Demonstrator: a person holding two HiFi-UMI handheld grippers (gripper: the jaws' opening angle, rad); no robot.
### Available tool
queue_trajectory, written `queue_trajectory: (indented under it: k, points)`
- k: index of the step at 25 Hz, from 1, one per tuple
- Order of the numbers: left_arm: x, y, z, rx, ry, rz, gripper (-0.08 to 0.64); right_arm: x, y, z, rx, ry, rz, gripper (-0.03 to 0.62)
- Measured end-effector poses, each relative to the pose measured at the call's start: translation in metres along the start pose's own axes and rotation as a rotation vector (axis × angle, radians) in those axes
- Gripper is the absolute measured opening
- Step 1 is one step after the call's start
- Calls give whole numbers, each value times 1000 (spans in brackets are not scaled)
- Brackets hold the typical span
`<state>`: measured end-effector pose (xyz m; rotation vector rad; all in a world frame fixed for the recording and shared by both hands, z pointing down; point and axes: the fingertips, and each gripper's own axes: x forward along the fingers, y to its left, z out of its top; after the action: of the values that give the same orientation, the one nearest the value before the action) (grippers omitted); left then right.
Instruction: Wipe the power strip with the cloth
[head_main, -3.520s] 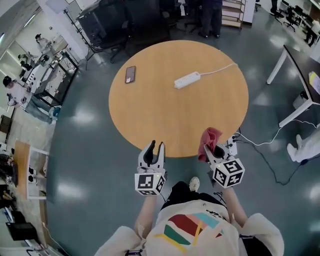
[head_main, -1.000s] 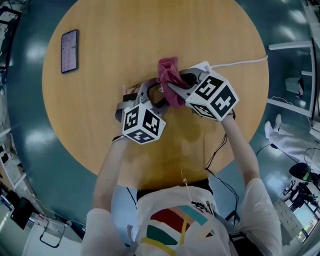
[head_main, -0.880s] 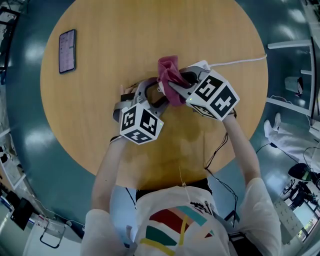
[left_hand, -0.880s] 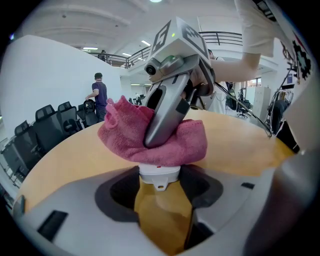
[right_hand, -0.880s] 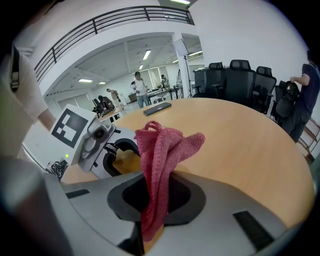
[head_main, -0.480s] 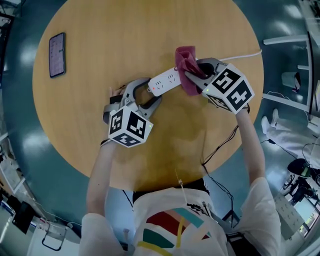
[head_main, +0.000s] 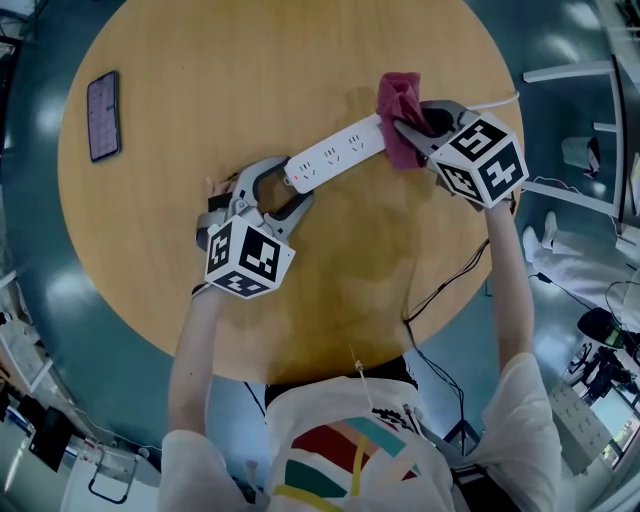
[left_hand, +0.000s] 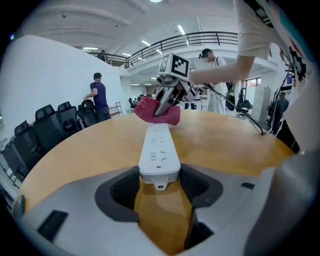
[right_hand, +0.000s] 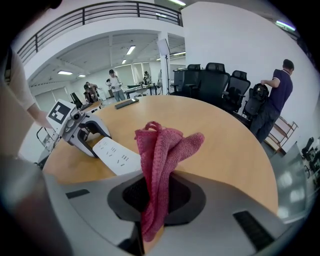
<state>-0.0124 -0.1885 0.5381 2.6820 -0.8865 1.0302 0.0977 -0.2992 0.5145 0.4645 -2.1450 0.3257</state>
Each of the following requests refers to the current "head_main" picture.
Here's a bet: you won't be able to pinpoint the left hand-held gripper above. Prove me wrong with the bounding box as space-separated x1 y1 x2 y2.
193 155 316 301

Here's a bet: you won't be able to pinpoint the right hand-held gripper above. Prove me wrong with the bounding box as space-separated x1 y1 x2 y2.
392 98 530 211

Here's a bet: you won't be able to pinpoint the red knitted cloth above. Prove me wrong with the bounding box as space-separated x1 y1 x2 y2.
375 71 432 172

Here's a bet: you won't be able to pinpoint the white power strip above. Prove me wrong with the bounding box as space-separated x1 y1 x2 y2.
282 112 389 195

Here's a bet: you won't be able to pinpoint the person's right forearm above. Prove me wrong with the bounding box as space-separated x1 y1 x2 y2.
481 199 537 375

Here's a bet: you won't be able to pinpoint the person's left forearm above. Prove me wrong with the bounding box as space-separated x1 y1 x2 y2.
167 284 227 436

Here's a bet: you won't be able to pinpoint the person's left hand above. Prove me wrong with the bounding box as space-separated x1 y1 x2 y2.
205 175 236 200

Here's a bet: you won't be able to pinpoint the white waste bin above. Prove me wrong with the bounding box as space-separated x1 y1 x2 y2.
559 135 602 177

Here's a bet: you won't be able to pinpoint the white-legged black-top table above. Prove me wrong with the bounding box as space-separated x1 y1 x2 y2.
522 49 634 224

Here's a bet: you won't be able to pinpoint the dark smartphone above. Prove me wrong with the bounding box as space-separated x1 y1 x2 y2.
86 70 123 164

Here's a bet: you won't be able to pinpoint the person's black trousers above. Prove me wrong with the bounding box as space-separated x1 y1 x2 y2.
263 355 420 409

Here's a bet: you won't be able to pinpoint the person's white printed shirt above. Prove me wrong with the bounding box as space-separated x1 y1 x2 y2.
158 352 564 512

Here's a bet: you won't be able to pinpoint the white power strip cable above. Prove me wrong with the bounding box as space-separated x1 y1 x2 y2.
466 90 521 112

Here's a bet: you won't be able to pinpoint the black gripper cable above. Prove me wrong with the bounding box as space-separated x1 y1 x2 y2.
401 197 516 454

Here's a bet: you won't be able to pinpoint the black harness strap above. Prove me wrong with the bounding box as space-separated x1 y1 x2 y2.
451 460 502 512

